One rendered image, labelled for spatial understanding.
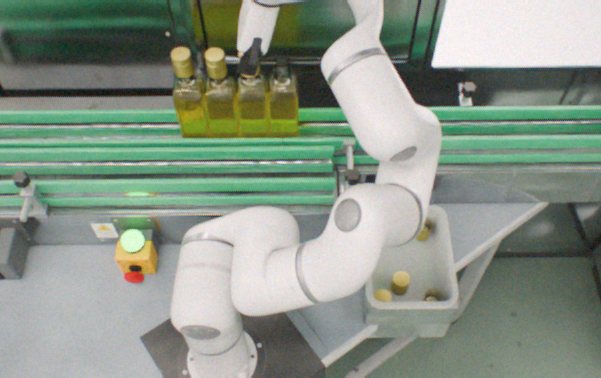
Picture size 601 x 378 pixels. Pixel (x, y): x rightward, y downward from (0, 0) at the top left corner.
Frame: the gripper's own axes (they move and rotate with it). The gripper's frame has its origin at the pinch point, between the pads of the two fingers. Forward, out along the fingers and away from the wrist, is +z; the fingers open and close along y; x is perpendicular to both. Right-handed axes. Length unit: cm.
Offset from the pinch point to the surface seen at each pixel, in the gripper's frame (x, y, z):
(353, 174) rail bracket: 21.6, 15.1, 9.1
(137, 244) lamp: -14.5, 20.6, 35.5
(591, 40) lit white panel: 66, -13, -8
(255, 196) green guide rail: 6.4, 13.5, 23.4
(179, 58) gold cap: -11.6, 1.3, 2.1
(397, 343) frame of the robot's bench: 59, 18, 83
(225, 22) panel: -4.1, -12.4, 4.9
